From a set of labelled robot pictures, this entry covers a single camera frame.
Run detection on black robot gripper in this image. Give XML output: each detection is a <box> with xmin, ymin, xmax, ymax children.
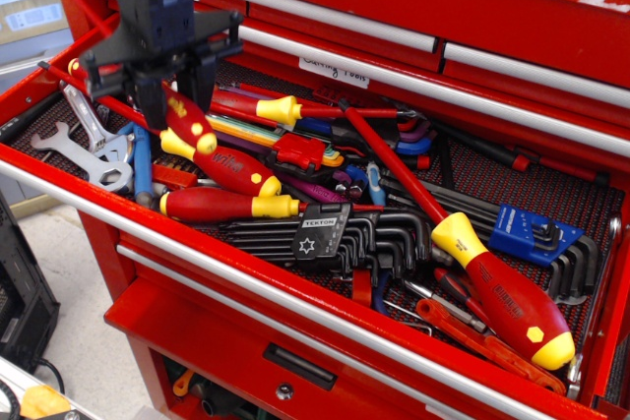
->
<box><xmin>80</xmin><ymin>0</ymin><xmax>243</xmax><ymax>131</ymax></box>

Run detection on small red yellow Wiha screwdriver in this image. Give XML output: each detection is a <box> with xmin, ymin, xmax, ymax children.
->
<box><xmin>73</xmin><ymin>0</ymin><xmax>218</xmax><ymax>155</ymax></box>

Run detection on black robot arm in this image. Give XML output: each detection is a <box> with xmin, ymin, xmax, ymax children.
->
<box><xmin>80</xmin><ymin>0</ymin><xmax>243</xmax><ymax>130</ymax></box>

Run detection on chrome adjustable wrench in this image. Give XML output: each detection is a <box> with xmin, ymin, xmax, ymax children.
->
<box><xmin>59</xmin><ymin>82</ymin><xmax>133</xmax><ymax>163</ymax></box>

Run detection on medium red yellow screwdriver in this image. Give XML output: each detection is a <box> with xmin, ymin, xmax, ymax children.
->
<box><xmin>39</xmin><ymin>62</ymin><xmax>282</xmax><ymax>197</ymax></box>

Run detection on back-left red yellow screwdriver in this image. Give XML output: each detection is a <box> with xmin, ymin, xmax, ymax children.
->
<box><xmin>68</xmin><ymin>58</ymin><xmax>121</xmax><ymax>81</ymax></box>

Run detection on back-centre red yellow screwdriver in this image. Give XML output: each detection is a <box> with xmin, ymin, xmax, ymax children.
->
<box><xmin>209</xmin><ymin>88</ymin><xmax>414</xmax><ymax>129</ymax></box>

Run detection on flat steel open wrench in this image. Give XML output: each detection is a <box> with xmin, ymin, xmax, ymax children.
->
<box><xmin>31</xmin><ymin>121</ymin><xmax>133</xmax><ymax>192</ymax></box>

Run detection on front red yellow screwdriver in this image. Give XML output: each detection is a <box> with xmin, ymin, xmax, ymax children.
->
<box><xmin>157</xmin><ymin>187</ymin><xmax>385</xmax><ymax>223</ymax></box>

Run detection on red holder coloured hex keys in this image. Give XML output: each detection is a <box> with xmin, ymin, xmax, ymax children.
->
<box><xmin>206</xmin><ymin>115</ymin><xmax>345</xmax><ymax>170</ymax></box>

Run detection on black Tekton torx key set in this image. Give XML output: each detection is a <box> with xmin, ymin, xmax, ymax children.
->
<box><xmin>219</xmin><ymin>204</ymin><xmax>432</xmax><ymax>286</ymax></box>

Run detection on black equipment case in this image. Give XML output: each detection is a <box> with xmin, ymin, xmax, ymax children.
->
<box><xmin>1</xmin><ymin>201</ymin><xmax>60</xmax><ymax>373</ymax></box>

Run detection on small red black screwdriver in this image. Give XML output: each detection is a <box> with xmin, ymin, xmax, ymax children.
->
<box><xmin>432</xmin><ymin>268</ymin><xmax>489</xmax><ymax>333</ymax></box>

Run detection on open red tool drawer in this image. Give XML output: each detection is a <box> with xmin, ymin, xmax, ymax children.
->
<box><xmin>0</xmin><ymin>21</ymin><xmax>630</xmax><ymax>420</ymax></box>

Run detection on black red long tool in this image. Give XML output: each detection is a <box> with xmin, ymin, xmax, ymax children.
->
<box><xmin>433</xmin><ymin>121</ymin><xmax>609</xmax><ymax>187</ymax></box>

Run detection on red tool chest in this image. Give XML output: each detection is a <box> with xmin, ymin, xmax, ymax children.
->
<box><xmin>43</xmin><ymin>0</ymin><xmax>630</xmax><ymax>420</ymax></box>

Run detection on large red yellow screwdriver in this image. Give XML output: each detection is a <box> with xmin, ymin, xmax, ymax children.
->
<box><xmin>339</xmin><ymin>99</ymin><xmax>576</xmax><ymax>371</ymax></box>

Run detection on blue holder hex key set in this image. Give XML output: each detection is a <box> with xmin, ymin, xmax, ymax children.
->
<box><xmin>381</xmin><ymin>173</ymin><xmax>601</xmax><ymax>301</ymax></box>

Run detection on orange flat plastic tool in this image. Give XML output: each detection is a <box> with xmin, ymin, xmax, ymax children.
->
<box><xmin>415</xmin><ymin>299</ymin><xmax>567</xmax><ymax>395</ymax></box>

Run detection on blue handled tool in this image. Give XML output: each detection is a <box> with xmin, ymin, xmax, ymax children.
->
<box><xmin>119</xmin><ymin>122</ymin><xmax>154</xmax><ymax>209</ymax></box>

